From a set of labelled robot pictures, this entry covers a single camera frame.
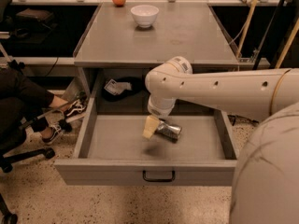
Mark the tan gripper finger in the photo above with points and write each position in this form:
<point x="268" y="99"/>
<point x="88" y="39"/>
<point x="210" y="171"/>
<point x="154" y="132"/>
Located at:
<point x="151" y="125"/>

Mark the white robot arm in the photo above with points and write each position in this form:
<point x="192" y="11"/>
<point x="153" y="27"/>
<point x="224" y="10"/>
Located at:
<point x="265" y="188"/>

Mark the grey open top drawer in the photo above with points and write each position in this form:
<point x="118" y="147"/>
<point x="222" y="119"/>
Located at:
<point x="111" y="150"/>

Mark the black cloth with paper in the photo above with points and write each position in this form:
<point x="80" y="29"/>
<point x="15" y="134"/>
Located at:
<point x="118" y="89"/>

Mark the black white sneaker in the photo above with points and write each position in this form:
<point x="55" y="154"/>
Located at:
<point x="75" y="111"/>
<point x="51" y="133"/>

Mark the grey metal cabinet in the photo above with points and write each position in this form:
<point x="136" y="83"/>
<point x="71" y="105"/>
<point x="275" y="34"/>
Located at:
<point x="115" y="46"/>

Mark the white ceramic bowl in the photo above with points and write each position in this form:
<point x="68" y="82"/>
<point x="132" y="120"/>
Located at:
<point x="144" y="15"/>

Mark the seated person in black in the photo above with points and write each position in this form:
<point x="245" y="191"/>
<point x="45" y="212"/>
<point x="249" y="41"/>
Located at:
<point x="21" y="98"/>

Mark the black office chair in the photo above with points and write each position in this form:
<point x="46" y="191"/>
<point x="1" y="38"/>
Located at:
<point x="12" y="139"/>

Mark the black drawer handle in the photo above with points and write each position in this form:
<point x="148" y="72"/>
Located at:
<point x="159" y="177"/>

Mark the wooden easel frame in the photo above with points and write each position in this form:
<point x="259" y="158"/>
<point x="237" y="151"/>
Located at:
<point x="267" y="30"/>

